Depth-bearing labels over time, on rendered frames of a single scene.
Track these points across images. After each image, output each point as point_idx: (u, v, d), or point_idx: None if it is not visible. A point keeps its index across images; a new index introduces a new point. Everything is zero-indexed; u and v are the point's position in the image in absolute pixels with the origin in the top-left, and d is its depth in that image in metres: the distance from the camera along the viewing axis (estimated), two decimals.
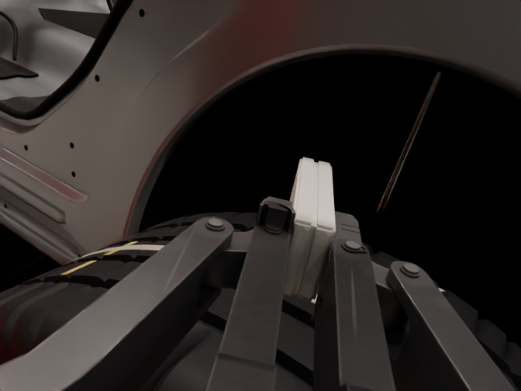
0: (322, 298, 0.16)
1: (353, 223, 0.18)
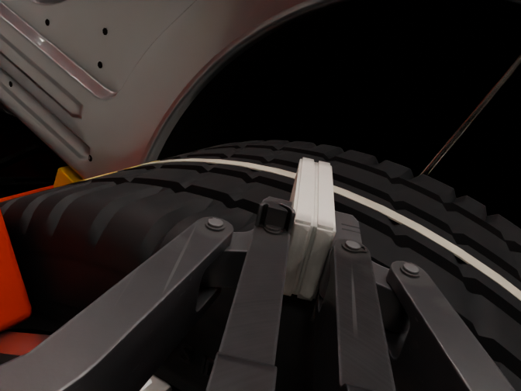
0: (322, 298, 0.16)
1: (353, 223, 0.18)
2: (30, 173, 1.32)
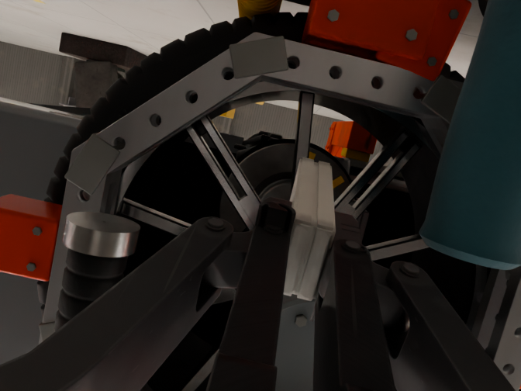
0: (322, 298, 0.16)
1: (353, 223, 0.18)
2: None
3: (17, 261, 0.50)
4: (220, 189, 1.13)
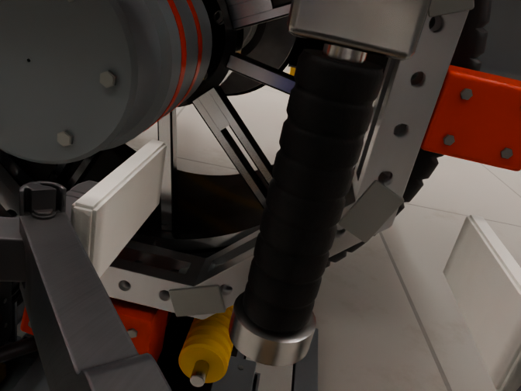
0: None
1: None
2: None
3: (484, 99, 0.39)
4: (299, 37, 0.98)
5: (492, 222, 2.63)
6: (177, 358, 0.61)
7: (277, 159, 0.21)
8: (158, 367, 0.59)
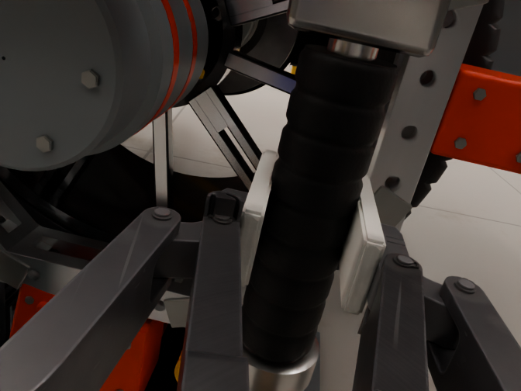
0: (373, 313, 0.15)
1: (398, 236, 0.18)
2: None
3: (498, 100, 0.36)
4: (301, 35, 0.96)
5: (496, 222, 2.60)
6: (174, 368, 0.59)
7: (276, 170, 0.18)
8: (153, 378, 0.57)
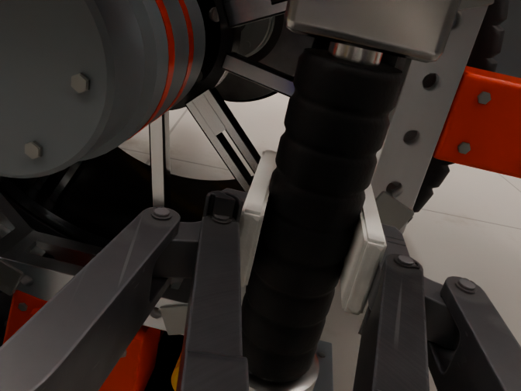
0: (374, 313, 0.15)
1: (398, 236, 0.18)
2: None
3: (503, 104, 0.35)
4: (317, 40, 0.93)
5: (504, 226, 2.57)
6: (170, 375, 0.58)
7: (274, 181, 0.17)
8: (150, 385, 0.56)
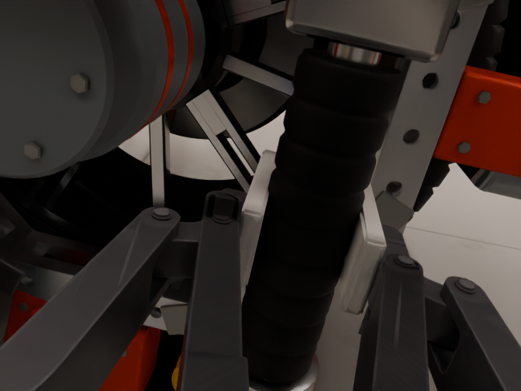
0: (374, 313, 0.15)
1: (398, 236, 0.18)
2: None
3: (503, 103, 0.35)
4: None
5: None
6: (171, 375, 0.58)
7: (273, 181, 0.17)
8: (151, 385, 0.56)
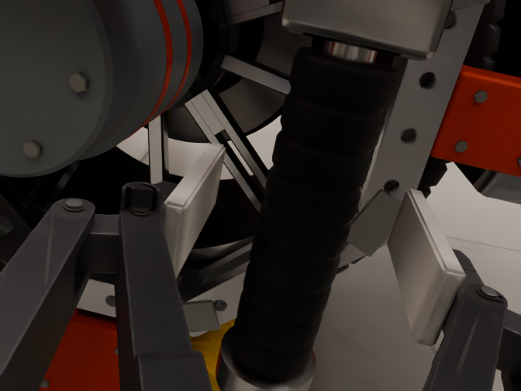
0: None
1: (466, 261, 0.17)
2: None
3: (500, 102, 0.35)
4: None
5: None
6: None
7: (270, 178, 0.17)
8: None
